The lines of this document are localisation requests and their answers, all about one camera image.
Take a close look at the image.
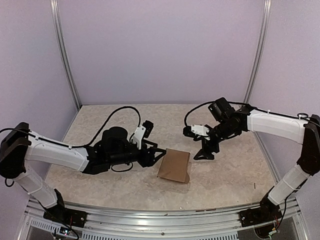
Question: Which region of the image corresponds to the left aluminium frame post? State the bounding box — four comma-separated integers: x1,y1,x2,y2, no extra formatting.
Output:
50,0,82,111

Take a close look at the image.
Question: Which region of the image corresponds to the brown cardboard box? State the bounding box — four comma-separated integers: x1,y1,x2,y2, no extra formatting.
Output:
157,148,190,184

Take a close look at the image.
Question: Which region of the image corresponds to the aluminium frame post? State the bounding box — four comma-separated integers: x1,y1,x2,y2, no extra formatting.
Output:
243,0,272,104
50,0,82,111

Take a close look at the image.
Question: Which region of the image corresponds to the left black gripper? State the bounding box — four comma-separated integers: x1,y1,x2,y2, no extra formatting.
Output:
108,140,167,168

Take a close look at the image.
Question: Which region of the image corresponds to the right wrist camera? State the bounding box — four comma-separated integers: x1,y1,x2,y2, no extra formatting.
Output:
182,124,210,140

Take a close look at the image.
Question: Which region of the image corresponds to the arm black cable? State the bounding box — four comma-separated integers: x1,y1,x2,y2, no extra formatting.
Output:
0,106,142,151
183,101,308,131

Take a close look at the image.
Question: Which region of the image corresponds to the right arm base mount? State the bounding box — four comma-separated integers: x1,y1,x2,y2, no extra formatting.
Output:
239,207,283,227

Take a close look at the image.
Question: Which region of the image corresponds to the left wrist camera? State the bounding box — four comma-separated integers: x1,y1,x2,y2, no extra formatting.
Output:
129,120,154,150

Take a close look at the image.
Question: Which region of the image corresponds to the front aluminium rail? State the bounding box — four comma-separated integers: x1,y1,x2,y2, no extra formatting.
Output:
16,198,310,240

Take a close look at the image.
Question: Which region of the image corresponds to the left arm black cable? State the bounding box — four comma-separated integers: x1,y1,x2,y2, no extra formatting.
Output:
0,106,142,151

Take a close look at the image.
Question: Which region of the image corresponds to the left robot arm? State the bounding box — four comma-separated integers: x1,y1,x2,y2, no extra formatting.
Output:
0,120,167,223

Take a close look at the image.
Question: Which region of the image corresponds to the right aluminium frame post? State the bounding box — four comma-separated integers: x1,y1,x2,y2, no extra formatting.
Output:
243,0,272,104

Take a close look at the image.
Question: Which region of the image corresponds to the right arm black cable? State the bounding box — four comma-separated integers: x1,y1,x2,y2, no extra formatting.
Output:
183,101,308,131

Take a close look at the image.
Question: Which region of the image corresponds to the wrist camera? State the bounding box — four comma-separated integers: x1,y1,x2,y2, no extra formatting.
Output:
182,124,210,140
129,120,154,150

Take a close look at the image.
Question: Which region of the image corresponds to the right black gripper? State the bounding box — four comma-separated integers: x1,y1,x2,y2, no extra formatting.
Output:
193,119,238,160

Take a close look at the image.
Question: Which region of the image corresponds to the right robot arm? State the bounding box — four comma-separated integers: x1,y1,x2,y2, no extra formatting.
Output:
183,97,320,222

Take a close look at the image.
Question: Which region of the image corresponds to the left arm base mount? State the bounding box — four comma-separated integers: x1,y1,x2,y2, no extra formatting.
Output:
43,208,88,228

